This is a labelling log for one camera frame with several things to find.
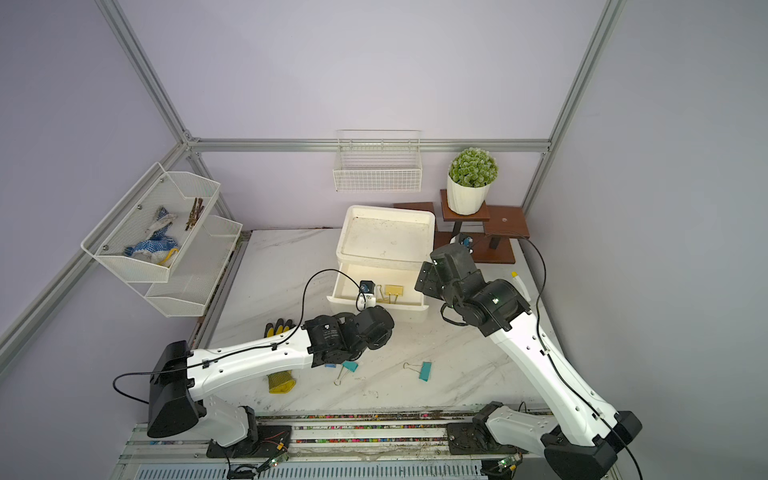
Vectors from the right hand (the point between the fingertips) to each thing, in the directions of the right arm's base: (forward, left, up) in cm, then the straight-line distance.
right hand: (435, 282), depth 71 cm
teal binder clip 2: (-10, +25, -28) cm, 39 cm away
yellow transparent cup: (-15, +41, -24) cm, 50 cm away
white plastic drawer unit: (+18, +13, -6) cm, 22 cm away
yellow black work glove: (+2, +47, -25) cm, 53 cm away
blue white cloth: (+8, +67, +6) cm, 68 cm away
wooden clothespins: (+22, +65, +5) cm, 69 cm away
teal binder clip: (-11, +1, -29) cm, 31 cm away
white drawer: (-3, +6, -7) cm, 10 cm away
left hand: (-4, +14, -11) cm, 19 cm away
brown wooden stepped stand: (+28, -22, -12) cm, 38 cm away
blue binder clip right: (-22, +22, +5) cm, 31 cm away
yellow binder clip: (+6, +9, -12) cm, 16 cm away
